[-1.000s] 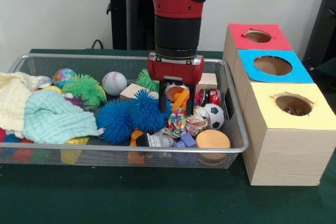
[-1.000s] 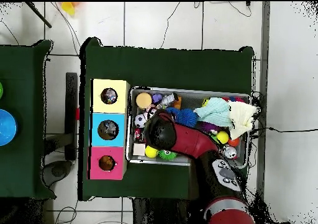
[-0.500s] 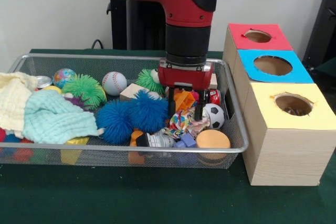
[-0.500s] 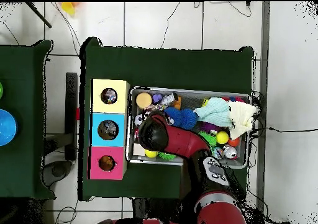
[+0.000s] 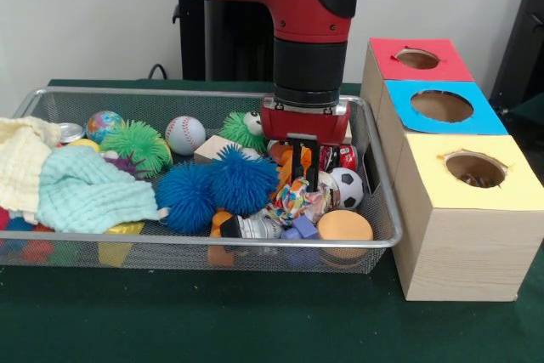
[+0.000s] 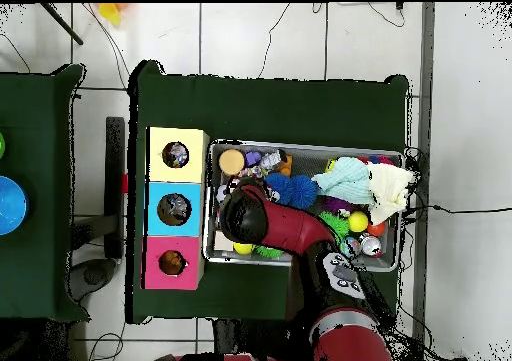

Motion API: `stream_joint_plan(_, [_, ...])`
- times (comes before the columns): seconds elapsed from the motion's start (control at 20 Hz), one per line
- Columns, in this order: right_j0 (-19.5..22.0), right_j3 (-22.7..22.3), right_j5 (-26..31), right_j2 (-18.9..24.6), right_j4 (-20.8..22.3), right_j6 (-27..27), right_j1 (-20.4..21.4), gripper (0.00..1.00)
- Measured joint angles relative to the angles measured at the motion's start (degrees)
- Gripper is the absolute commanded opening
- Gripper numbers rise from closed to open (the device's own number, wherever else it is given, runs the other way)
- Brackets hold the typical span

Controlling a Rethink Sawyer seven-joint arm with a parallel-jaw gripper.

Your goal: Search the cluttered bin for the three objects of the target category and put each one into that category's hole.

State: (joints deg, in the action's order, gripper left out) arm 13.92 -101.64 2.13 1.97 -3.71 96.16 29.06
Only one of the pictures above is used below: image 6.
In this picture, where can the multicolour cartoon print cloth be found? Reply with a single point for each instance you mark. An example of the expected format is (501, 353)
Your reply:
(175, 154)

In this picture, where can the mint green cloth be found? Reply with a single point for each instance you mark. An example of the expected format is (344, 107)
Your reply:
(346, 181)

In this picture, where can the yellow rubber duck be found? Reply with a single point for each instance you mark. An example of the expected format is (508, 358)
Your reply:
(172, 262)

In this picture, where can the cream yellow cloth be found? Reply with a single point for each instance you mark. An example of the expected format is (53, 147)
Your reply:
(390, 189)

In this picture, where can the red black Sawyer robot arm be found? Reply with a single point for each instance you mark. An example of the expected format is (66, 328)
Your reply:
(304, 225)

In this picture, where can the wooden box with three holes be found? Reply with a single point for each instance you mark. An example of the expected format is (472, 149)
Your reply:
(160, 185)

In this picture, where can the shallow clear mesh bin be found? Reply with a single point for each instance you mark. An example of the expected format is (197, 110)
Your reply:
(384, 261)

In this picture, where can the blue spiky ball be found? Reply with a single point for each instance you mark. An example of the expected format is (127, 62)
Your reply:
(278, 186)
(304, 191)

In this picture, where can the peach orange ball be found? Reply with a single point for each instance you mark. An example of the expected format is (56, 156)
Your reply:
(231, 162)

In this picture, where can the yellow ball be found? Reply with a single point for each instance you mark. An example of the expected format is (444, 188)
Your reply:
(358, 221)
(242, 249)

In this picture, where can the large light green spiky ball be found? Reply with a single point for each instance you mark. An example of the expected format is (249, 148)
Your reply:
(336, 223)

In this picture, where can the orange red ball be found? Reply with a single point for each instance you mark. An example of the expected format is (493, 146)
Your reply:
(376, 229)

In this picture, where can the black chair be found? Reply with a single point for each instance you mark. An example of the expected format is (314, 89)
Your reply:
(116, 217)

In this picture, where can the grey metal beam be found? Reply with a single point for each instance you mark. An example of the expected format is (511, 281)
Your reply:
(424, 97)

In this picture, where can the green cloth side table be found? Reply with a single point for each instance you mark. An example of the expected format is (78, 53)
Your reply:
(48, 193)

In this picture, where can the yellow floor object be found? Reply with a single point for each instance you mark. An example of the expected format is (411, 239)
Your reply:
(110, 13)

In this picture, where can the blue round disc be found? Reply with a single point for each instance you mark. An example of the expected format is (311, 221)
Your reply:
(10, 205)

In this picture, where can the black rod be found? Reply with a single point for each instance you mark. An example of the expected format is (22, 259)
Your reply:
(62, 23)

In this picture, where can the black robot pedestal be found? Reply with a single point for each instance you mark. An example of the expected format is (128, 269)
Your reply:
(256, 345)

